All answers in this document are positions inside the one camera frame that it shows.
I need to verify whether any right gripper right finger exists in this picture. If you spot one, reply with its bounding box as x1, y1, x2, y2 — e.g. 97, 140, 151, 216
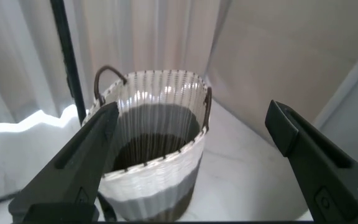
264, 99, 358, 224

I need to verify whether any black clothes rack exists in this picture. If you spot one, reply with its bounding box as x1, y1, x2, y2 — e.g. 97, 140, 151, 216
50, 0, 88, 125

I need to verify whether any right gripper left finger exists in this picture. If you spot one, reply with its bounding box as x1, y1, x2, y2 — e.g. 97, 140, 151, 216
7, 101, 120, 223

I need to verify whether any white curtain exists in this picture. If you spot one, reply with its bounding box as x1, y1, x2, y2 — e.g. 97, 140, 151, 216
0, 0, 232, 125

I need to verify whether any white laundry basket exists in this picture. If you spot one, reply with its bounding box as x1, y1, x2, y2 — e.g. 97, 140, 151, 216
81, 65, 213, 222

